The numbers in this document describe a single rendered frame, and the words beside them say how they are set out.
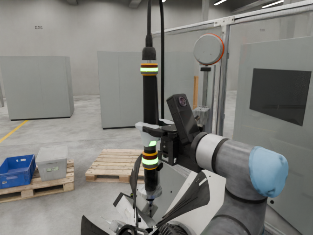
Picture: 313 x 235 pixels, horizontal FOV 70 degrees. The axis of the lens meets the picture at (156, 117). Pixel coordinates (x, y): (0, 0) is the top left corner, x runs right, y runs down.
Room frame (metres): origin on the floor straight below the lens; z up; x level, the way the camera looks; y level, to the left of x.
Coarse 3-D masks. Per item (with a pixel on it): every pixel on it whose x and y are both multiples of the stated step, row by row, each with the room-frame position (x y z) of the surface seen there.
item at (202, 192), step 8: (200, 176) 0.73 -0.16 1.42; (192, 184) 0.74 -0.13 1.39; (208, 184) 0.64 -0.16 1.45; (192, 192) 0.66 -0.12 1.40; (200, 192) 0.62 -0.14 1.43; (208, 192) 0.60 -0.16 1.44; (184, 200) 0.65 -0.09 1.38; (192, 200) 0.61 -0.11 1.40; (200, 200) 0.59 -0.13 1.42; (208, 200) 0.57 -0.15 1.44; (176, 208) 0.64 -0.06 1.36; (184, 208) 0.60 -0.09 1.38; (192, 208) 0.58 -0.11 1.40; (168, 216) 0.64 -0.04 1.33; (176, 216) 0.60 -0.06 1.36; (160, 224) 0.63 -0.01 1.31
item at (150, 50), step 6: (150, 36) 0.58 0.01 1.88; (150, 42) 0.58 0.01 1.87; (144, 48) 0.58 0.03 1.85; (150, 48) 0.57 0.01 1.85; (144, 54) 0.57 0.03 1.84; (150, 54) 0.57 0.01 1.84; (144, 174) 0.58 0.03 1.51; (150, 174) 0.57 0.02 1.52; (144, 180) 0.58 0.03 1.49; (150, 180) 0.57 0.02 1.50; (150, 186) 0.57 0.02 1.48
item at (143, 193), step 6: (156, 168) 0.60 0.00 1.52; (156, 174) 0.60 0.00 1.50; (156, 180) 0.60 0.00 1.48; (144, 186) 0.60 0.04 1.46; (156, 186) 0.60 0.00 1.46; (138, 192) 0.58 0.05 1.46; (144, 192) 0.57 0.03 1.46; (150, 192) 0.57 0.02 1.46; (156, 192) 0.57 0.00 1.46; (150, 198) 0.55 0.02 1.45
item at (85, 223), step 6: (84, 216) 0.87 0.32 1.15; (84, 222) 0.86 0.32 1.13; (90, 222) 0.83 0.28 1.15; (84, 228) 0.85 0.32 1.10; (90, 228) 0.82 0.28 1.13; (96, 228) 0.79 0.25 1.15; (84, 234) 0.84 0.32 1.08; (90, 234) 0.81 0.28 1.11; (96, 234) 0.78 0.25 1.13; (102, 234) 0.76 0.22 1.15; (108, 234) 0.74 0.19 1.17
